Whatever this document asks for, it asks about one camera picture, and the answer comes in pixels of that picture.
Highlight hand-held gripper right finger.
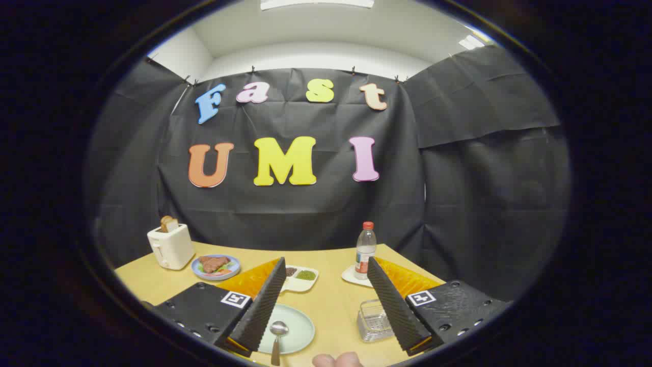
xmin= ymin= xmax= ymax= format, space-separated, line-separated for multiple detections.
xmin=366 ymin=256 xmax=511 ymax=357

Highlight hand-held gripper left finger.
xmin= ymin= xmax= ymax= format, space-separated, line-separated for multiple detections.
xmin=151 ymin=256 xmax=287 ymax=358

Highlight metal spoon wooden handle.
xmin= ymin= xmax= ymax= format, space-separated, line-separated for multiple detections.
xmin=269 ymin=321 xmax=289 ymax=366

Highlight clear drainer basket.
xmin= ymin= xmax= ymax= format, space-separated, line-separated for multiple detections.
xmin=357 ymin=299 xmax=395 ymax=343

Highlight pale green plate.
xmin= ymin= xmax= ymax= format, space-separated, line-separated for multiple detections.
xmin=257 ymin=304 xmax=316 ymax=355

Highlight white divided dish with beans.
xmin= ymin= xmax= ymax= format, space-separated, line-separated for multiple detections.
xmin=279 ymin=265 xmax=320 ymax=294

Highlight blue plate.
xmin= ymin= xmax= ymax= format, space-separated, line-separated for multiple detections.
xmin=191 ymin=254 xmax=241 ymax=281

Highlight white square coaster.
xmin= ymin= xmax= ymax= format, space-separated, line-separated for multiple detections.
xmin=341 ymin=265 xmax=375 ymax=289

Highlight clear water bottle red cap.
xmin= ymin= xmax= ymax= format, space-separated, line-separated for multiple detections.
xmin=355 ymin=221 xmax=377 ymax=280

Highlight cooked steak with vegetables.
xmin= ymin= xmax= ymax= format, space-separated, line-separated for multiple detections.
xmin=199 ymin=256 xmax=231 ymax=274

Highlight black backdrop cloth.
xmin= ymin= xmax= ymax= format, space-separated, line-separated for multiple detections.
xmin=87 ymin=45 xmax=571 ymax=301

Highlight white toaster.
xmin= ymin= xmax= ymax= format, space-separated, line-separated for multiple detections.
xmin=147 ymin=223 xmax=196 ymax=271

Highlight long ceiling light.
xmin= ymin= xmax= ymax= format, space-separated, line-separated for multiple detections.
xmin=260 ymin=0 xmax=375 ymax=11

